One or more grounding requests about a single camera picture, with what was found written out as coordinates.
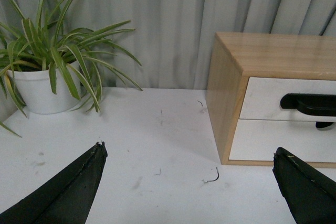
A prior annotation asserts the wooden drawer cabinet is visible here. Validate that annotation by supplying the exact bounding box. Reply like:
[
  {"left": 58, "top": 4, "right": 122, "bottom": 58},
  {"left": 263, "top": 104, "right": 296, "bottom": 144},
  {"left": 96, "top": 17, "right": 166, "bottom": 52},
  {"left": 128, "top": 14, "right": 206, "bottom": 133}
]
[{"left": 206, "top": 32, "right": 335, "bottom": 168}]

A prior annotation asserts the white drawer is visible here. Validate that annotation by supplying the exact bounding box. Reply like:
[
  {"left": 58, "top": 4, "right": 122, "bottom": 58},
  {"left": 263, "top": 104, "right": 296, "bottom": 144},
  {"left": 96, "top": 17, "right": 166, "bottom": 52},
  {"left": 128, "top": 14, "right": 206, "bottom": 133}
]
[
  {"left": 229, "top": 120, "right": 335, "bottom": 163},
  {"left": 239, "top": 77, "right": 335, "bottom": 122}
]

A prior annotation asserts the grey curtain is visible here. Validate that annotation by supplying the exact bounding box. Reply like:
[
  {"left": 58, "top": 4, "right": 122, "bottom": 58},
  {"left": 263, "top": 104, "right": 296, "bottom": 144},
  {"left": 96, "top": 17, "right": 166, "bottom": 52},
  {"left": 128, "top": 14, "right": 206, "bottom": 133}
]
[{"left": 15, "top": 0, "right": 335, "bottom": 89}]

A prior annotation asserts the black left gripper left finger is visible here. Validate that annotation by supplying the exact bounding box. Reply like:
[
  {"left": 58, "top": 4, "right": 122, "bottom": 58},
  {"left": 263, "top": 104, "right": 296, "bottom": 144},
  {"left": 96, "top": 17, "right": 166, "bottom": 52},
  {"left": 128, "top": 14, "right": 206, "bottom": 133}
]
[{"left": 1, "top": 142, "right": 108, "bottom": 223}]

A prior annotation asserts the black drawer handle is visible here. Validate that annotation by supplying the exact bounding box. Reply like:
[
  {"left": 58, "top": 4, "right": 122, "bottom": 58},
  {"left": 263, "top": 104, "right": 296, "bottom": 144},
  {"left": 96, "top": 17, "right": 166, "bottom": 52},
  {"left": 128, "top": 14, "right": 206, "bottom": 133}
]
[
  {"left": 280, "top": 93, "right": 335, "bottom": 116},
  {"left": 315, "top": 122, "right": 333, "bottom": 131}
]

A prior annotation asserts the white plant pot left side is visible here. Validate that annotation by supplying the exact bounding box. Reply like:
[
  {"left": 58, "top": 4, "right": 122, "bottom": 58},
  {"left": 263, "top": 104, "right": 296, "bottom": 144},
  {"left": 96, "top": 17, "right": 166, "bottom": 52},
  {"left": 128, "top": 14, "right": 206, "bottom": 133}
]
[{"left": 7, "top": 69, "right": 79, "bottom": 114}]

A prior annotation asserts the white top drawer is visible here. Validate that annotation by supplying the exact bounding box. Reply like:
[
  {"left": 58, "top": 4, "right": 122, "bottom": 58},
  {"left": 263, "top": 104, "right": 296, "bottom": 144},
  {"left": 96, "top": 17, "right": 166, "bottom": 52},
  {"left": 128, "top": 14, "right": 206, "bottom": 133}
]
[{"left": 239, "top": 77, "right": 335, "bottom": 122}]

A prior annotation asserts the black bottom drawer handle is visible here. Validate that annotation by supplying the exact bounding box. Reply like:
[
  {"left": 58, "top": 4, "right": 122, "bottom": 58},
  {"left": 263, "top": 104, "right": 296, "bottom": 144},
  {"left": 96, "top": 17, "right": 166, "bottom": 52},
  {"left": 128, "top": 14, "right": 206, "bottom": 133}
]
[{"left": 315, "top": 122, "right": 333, "bottom": 131}]

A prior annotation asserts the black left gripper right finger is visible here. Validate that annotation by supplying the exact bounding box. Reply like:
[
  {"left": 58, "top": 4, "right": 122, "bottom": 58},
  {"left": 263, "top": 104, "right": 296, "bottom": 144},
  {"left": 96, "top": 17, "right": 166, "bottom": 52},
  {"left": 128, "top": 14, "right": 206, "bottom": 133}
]
[{"left": 272, "top": 147, "right": 335, "bottom": 223}]

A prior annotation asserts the small black wire scrap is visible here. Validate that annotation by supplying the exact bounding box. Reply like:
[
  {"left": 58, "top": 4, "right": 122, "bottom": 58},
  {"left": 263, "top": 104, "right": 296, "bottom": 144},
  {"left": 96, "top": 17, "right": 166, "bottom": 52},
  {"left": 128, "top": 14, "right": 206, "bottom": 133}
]
[{"left": 202, "top": 167, "right": 220, "bottom": 184}]

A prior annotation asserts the white bottom drawer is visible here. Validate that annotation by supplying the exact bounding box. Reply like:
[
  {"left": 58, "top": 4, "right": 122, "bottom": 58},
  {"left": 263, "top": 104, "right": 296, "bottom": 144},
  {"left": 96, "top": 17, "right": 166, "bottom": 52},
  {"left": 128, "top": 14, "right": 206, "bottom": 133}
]
[{"left": 229, "top": 120, "right": 335, "bottom": 163}]

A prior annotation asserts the spider plant left side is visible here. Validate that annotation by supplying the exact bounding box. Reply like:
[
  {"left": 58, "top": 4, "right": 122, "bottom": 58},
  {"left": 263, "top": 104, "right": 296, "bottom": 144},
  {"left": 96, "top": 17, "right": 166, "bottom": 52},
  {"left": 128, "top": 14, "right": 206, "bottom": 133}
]
[{"left": 0, "top": 0, "right": 144, "bottom": 138}]

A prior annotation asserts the black top drawer handle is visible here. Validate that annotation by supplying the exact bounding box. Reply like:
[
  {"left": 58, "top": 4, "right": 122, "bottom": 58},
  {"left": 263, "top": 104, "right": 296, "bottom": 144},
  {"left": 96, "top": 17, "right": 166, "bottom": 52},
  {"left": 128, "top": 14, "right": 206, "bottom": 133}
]
[{"left": 280, "top": 93, "right": 335, "bottom": 116}]

